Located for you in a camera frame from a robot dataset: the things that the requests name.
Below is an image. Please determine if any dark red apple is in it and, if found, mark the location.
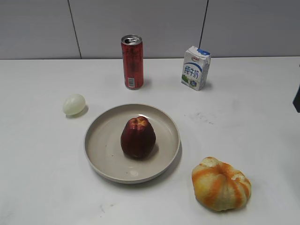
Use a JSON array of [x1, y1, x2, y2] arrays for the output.
[[120, 116, 156, 159]]

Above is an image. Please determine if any beige round plate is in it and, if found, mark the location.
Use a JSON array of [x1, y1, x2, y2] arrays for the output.
[[84, 104, 182, 184]]

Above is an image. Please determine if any white milk carton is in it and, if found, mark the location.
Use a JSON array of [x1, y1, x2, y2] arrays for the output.
[[181, 46, 211, 91]]

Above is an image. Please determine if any red soda can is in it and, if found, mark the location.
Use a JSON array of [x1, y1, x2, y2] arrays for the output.
[[121, 34, 143, 90]]

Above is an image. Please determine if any pale white egg toy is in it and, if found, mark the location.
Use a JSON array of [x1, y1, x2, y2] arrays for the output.
[[62, 94, 86, 116]]

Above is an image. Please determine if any orange striped pumpkin toy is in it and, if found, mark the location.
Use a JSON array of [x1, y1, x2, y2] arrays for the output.
[[192, 157, 251, 211]]

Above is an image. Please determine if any black object at right edge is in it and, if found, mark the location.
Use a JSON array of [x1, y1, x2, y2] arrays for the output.
[[292, 87, 300, 113]]

